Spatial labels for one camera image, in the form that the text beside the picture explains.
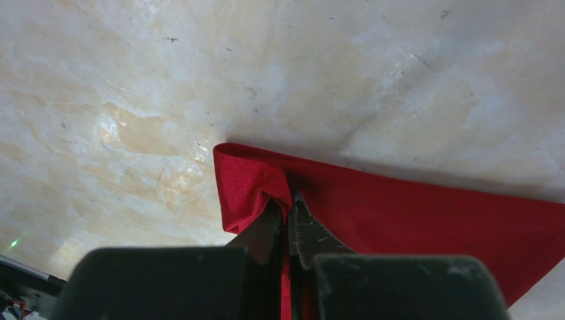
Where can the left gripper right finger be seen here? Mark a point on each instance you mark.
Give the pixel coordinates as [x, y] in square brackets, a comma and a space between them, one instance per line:
[328, 280]

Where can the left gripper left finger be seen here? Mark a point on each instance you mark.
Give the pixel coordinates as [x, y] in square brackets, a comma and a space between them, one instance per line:
[240, 280]

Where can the red cloth napkin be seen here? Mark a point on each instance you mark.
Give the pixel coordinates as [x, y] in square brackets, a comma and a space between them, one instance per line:
[518, 240]

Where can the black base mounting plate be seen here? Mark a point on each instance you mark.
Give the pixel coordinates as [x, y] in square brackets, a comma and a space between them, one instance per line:
[27, 293]

